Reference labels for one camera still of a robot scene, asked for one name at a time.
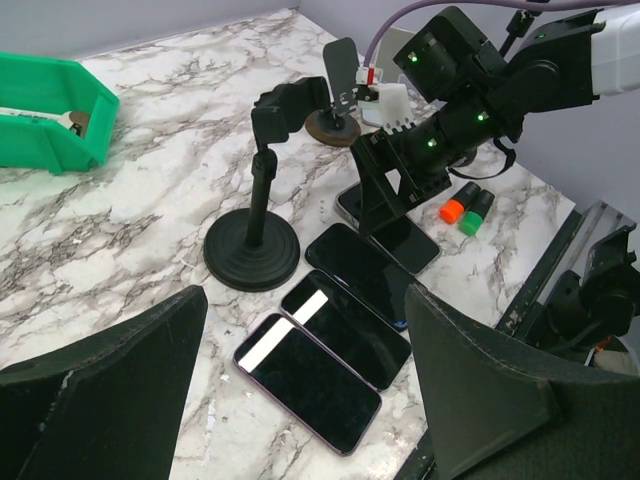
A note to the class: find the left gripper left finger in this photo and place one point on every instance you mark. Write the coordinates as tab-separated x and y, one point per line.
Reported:
108	406

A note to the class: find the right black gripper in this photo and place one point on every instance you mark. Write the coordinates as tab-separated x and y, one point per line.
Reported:
413	162

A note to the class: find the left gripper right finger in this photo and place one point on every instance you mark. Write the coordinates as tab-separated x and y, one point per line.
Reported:
497	408

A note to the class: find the dark phone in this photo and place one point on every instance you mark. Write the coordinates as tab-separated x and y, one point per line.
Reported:
402	240

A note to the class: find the black phone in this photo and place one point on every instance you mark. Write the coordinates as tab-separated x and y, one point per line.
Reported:
368	274

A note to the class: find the silver phone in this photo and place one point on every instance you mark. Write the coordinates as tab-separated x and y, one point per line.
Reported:
348	328

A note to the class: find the black round base phone stand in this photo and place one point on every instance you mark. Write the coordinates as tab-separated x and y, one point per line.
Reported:
253	249

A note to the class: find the purple phone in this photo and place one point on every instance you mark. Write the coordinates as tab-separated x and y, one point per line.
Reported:
309	382

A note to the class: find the black tripod phone stand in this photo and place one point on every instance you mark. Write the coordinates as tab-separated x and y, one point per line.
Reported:
517	28

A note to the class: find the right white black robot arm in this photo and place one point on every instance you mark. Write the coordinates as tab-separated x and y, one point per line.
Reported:
485	97

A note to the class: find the orange cap marker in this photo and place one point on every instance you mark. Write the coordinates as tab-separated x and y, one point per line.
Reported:
458	203

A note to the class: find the green cap marker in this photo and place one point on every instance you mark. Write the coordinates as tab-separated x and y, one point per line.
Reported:
476	213

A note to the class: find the white markers in bin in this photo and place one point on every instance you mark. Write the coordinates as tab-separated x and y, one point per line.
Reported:
75	121

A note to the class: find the green plastic bin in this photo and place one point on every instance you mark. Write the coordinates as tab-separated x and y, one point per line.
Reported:
53	86

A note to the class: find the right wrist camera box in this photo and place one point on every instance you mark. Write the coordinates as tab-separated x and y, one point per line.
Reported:
382	105

